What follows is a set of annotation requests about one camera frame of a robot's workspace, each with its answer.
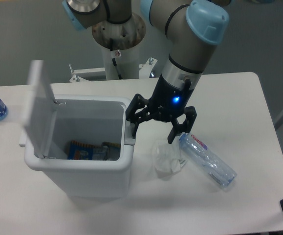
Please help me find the crumpled white tissue paper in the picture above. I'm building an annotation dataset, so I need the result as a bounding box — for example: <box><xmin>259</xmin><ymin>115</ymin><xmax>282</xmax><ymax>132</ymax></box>
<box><xmin>152</xmin><ymin>139</ymin><xmax>188</xmax><ymax>178</ymax></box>

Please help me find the blue snack wrapper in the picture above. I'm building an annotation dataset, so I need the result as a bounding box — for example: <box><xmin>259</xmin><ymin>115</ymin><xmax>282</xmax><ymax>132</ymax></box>
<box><xmin>67</xmin><ymin>141</ymin><xmax>98</xmax><ymax>160</ymax></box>

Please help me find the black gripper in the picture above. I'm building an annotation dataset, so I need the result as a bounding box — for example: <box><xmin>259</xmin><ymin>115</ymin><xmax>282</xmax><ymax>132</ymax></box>
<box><xmin>125</xmin><ymin>75</ymin><xmax>196</xmax><ymax>144</ymax></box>

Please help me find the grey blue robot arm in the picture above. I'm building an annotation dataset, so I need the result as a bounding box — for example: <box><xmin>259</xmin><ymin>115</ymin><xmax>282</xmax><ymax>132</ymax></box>
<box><xmin>62</xmin><ymin>0</ymin><xmax>229</xmax><ymax>143</ymax></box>

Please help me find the white lidded trash can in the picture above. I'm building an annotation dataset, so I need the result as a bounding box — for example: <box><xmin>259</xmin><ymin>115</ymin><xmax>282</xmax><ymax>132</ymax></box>
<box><xmin>21</xmin><ymin>60</ymin><xmax>135</xmax><ymax>198</ymax></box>

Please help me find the clear crushed plastic bottle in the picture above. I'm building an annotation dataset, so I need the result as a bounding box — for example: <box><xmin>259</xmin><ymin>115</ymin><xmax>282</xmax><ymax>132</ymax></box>
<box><xmin>179</xmin><ymin>133</ymin><xmax>237</xmax><ymax>188</ymax></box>

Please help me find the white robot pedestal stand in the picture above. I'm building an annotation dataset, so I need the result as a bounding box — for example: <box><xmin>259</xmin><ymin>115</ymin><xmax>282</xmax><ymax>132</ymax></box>
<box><xmin>68</xmin><ymin>12</ymin><xmax>169</xmax><ymax>83</ymax></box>

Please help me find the grey plastic wrapper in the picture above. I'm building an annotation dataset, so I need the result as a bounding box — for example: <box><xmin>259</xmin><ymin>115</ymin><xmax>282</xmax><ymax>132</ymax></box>
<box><xmin>92</xmin><ymin>142</ymin><xmax>121</xmax><ymax>161</ymax></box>

